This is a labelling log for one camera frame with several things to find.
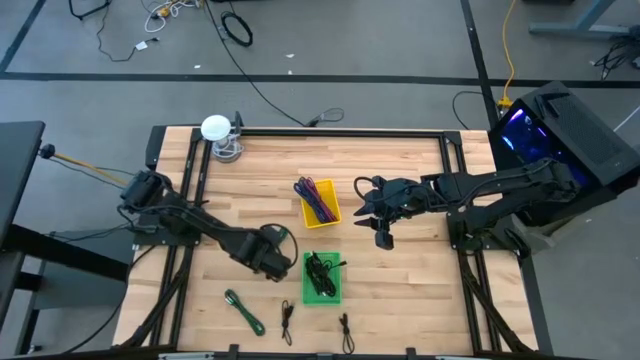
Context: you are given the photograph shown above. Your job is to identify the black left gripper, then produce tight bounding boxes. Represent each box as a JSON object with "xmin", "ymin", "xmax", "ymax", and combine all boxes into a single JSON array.
[{"xmin": 249, "ymin": 230, "xmax": 294, "ymax": 283}]

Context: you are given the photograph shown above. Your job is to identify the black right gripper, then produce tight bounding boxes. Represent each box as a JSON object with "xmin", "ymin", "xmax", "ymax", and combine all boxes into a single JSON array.
[{"xmin": 353, "ymin": 175, "xmax": 435, "ymax": 250}]

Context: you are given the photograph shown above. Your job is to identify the yellow plastic bin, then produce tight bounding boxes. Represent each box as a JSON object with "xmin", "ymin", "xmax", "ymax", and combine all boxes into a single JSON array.
[{"xmin": 298, "ymin": 178, "xmax": 344, "ymax": 230}]

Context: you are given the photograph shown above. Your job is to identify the green slotted plastic basket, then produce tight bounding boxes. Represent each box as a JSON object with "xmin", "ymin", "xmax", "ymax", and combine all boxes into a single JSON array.
[{"xmin": 301, "ymin": 251, "xmax": 344, "ymax": 306}]

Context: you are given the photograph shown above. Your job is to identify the white dome table lamp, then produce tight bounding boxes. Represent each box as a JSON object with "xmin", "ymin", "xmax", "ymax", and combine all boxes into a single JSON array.
[{"xmin": 199, "ymin": 113, "xmax": 246, "ymax": 164}]

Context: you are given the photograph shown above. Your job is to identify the black computer tower blue light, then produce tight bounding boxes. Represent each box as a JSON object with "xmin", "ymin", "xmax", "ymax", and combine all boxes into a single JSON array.
[{"xmin": 487, "ymin": 80, "xmax": 640, "ymax": 229}]

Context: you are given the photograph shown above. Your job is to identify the tan rod with black knob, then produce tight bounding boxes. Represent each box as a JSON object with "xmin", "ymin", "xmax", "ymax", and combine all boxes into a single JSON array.
[{"xmin": 38, "ymin": 143, "xmax": 136, "ymax": 189}]

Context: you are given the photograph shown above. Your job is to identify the grey desk leg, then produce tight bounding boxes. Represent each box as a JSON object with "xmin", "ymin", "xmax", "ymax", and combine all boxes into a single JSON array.
[{"xmin": 528, "ymin": 0, "xmax": 634, "ymax": 42}]

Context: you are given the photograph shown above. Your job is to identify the black desk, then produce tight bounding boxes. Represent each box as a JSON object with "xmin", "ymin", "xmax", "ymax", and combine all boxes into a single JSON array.
[{"xmin": 0, "ymin": 119, "xmax": 130, "ymax": 357}]

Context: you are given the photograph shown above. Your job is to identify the black floor stand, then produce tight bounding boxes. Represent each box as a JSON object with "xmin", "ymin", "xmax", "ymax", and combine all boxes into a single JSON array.
[{"xmin": 67, "ymin": 0, "xmax": 112, "ymax": 21}]

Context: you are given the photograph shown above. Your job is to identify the black aluminium table frame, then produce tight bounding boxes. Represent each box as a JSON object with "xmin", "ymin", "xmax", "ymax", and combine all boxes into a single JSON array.
[{"xmin": 113, "ymin": 124, "xmax": 556, "ymax": 360}]

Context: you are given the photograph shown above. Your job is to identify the long black floor cable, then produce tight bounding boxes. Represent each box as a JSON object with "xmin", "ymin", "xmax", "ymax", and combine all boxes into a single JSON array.
[{"xmin": 202, "ymin": 0, "xmax": 346, "ymax": 129}]

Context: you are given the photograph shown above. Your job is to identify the thin black looped floor cable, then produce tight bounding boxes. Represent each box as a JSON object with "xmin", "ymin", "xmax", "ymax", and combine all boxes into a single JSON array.
[{"xmin": 451, "ymin": 89, "xmax": 501, "ymax": 131}]

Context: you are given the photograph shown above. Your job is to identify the yellow extension cord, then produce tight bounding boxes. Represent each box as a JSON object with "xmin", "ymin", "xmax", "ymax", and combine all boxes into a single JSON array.
[{"xmin": 497, "ymin": 0, "xmax": 521, "ymax": 110}]

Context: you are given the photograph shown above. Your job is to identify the black coiled floor cable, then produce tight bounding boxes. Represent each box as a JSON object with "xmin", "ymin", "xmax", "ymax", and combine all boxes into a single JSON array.
[{"xmin": 219, "ymin": 10, "xmax": 254, "ymax": 49}]

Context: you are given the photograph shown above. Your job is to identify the black cable with white adapter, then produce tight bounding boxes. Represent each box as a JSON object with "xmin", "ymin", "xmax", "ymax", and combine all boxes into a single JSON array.
[{"xmin": 94, "ymin": 4, "xmax": 161, "ymax": 64}]

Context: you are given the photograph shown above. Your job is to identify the white tangled floor cords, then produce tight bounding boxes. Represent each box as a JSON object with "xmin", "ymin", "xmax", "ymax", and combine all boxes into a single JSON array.
[{"xmin": 143, "ymin": 0, "xmax": 204, "ymax": 34}]

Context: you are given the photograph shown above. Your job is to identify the black floor cable bundle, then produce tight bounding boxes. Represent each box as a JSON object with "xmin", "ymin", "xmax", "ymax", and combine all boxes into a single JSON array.
[{"xmin": 589, "ymin": 27, "xmax": 640, "ymax": 81}]

